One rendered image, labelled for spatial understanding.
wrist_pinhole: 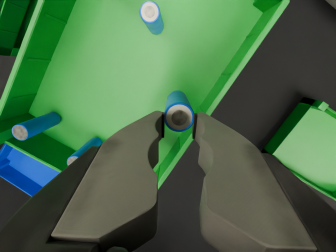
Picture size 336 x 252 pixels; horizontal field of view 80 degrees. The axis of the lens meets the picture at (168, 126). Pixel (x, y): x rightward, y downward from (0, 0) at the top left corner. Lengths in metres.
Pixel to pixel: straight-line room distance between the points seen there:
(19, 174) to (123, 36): 0.65
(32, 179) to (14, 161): 0.08
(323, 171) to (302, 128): 0.16
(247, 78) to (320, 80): 0.20
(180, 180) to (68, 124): 0.46
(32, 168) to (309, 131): 0.87
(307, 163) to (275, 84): 0.27
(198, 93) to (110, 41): 0.13
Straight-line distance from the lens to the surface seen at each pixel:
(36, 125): 0.27
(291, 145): 0.72
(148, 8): 0.21
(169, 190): 0.71
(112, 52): 0.27
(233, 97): 0.62
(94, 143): 0.28
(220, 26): 0.27
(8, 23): 0.50
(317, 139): 0.75
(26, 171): 0.83
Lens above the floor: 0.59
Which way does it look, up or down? 74 degrees down
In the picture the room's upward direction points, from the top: 173 degrees counter-clockwise
